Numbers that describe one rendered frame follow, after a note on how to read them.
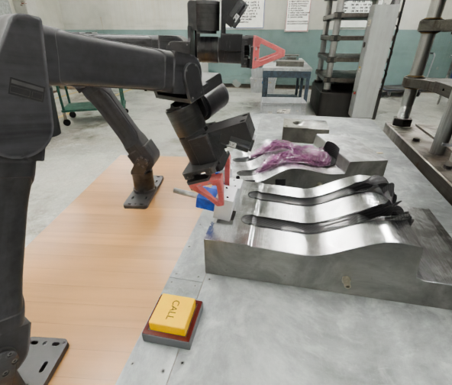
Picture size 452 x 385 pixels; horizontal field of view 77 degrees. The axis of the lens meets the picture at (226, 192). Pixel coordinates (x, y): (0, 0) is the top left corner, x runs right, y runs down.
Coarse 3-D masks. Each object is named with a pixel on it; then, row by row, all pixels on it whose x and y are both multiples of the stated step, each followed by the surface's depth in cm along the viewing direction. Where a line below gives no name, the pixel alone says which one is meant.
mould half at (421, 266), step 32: (288, 192) 72; (320, 192) 70; (224, 224) 59; (384, 224) 51; (416, 224) 64; (224, 256) 56; (256, 256) 54; (288, 256) 53; (320, 256) 51; (352, 256) 50; (384, 256) 49; (416, 256) 47; (448, 256) 55; (320, 288) 55; (352, 288) 53; (384, 288) 52; (416, 288) 50; (448, 288) 49
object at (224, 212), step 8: (176, 192) 60; (184, 192) 60; (192, 192) 60; (216, 192) 59; (224, 192) 58; (232, 192) 58; (200, 200) 58; (208, 200) 57; (224, 200) 56; (232, 200) 56; (200, 208) 59; (208, 208) 59; (216, 208) 58; (224, 208) 57; (232, 208) 58; (216, 216) 59; (224, 216) 58
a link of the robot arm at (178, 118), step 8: (176, 104) 48; (184, 104) 47; (192, 104) 47; (200, 104) 51; (168, 112) 48; (176, 112) 47; (184, 112) 47; (192, 112) 48; (200, 112) 49; (176, 120) 48; (184, 120) 48; (192, 120) 48; (200, 120) 49; (176, 128) 49; (184, 128) 48; (192, 128) 48; (200, 128) 49; (184, 136) 49
